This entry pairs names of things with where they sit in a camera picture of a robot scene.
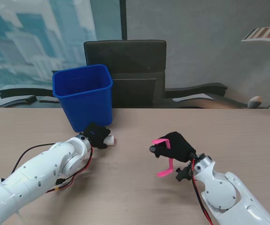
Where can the blue plastic bin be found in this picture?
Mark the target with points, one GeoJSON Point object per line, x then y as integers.
{"type": "Point", "coordinates": [85, 103]}

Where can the new white lint refill roll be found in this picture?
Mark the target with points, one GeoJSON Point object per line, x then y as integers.
{"type": "Point", "coordinates": [110, 140]}

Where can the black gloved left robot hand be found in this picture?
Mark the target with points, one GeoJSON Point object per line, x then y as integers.
{"type": "Point", "coordinates": [94, 136]}

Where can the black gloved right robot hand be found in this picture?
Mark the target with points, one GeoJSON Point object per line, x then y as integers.
{"type": "Point", "coordinates": [179, 147]}

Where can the black office chair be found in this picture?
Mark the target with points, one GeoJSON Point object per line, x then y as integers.
{"type": "Point", "coordinates": [125, 56]}

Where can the curved wooden shelf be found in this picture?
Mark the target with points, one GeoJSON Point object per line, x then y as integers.
{"type": "Point", "coordinates": [266, 35]}

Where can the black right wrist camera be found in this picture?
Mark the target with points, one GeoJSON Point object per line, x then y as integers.
{"type": "Point", "coordinates": [184, 174]}

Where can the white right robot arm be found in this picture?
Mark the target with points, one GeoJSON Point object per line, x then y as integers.
{"type": "Point", "coordinates": [221, 189]}

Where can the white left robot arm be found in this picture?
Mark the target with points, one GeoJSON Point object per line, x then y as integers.
{"type": "Point", "coordinates": [36, 173]}

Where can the white paper sheet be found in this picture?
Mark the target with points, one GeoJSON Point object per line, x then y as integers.
{"type": "Point", "coordinates": [193, 97]}

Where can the grey paper sheet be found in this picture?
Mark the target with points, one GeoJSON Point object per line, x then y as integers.
{"type": "Point", "coordinates": [49, 100]}

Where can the round beige knob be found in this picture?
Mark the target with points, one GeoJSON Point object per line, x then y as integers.
{"type": "Point", "coordinates": [255, 102]}

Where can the small black box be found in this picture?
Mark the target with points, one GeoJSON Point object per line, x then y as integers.
{"type": "Point", "coordinates": [30, 99]}

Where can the black window post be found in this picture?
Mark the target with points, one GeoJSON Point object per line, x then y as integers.
{"type": "Point", "coordinates": [123, 18]}

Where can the dark curved low platform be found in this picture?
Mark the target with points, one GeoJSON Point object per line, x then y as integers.
{"type": "Point", "coordinates": [19, 92]}
{"type": "Point", "coordinates": [195, 87]}

